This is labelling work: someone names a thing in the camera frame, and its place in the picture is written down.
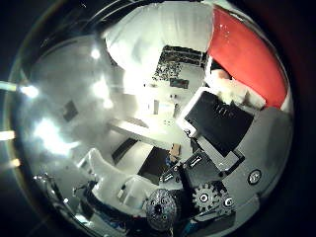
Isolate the dark framed picture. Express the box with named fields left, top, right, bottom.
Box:
left=169, top=77, right=191, bottom=90

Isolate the white desk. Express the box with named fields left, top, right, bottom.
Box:
left=107, top=118, right=186, bottom=151

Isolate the leafy potted plant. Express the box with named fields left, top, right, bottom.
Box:
left=152, top=45, right=186, bottom=82

